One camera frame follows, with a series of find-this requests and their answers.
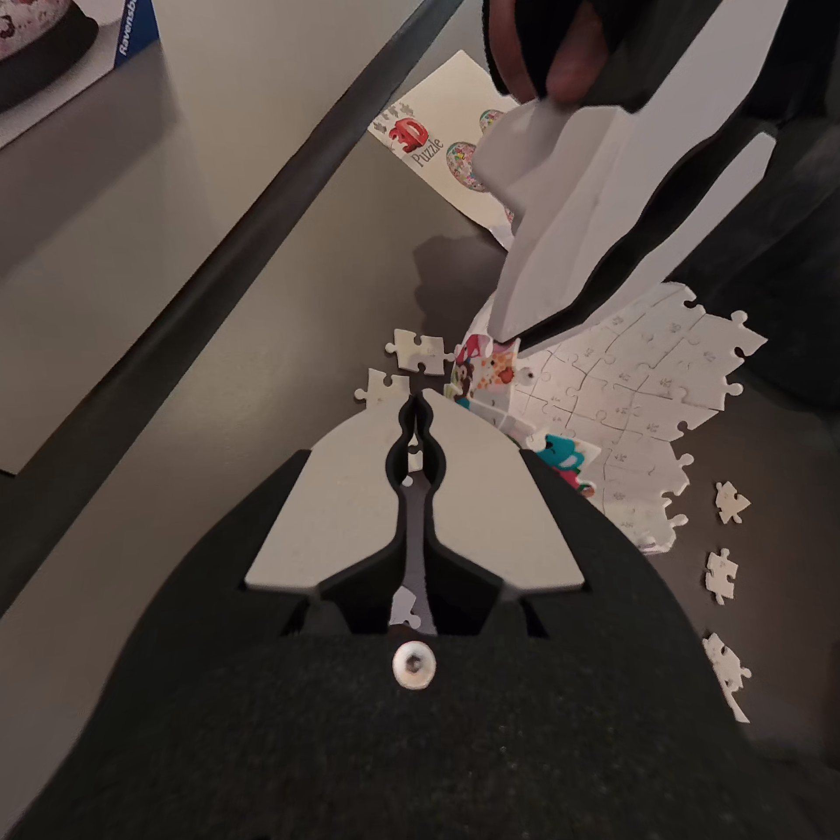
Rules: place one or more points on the white puzzle piece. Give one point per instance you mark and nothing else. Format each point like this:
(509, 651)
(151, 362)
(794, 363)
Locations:
(730, 502)
(722, 576)
(401, 607)
(415, 459)
(420, 354)
(380, 388)
(725, 669)

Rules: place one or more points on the partly built puzzle ball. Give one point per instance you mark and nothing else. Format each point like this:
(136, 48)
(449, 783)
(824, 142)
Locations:
(623, 407)

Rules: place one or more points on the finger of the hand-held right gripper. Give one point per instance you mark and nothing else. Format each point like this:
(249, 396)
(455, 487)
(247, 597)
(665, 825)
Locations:
(577, 216)
(722, 197)

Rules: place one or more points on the puzzle ball cardboard box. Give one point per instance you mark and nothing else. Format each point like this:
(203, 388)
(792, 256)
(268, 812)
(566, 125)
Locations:
(39, 65)

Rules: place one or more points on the person's right hand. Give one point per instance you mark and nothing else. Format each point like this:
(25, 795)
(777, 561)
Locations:
(581, 59)

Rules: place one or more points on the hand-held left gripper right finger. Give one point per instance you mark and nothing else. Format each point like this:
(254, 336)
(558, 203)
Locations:
(505, 518)

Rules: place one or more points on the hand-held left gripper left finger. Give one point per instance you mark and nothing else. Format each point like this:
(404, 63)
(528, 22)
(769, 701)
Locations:
(328, 512)

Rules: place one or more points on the puzzle instruction leaflet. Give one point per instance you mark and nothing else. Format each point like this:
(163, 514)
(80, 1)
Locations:
(446, 111)

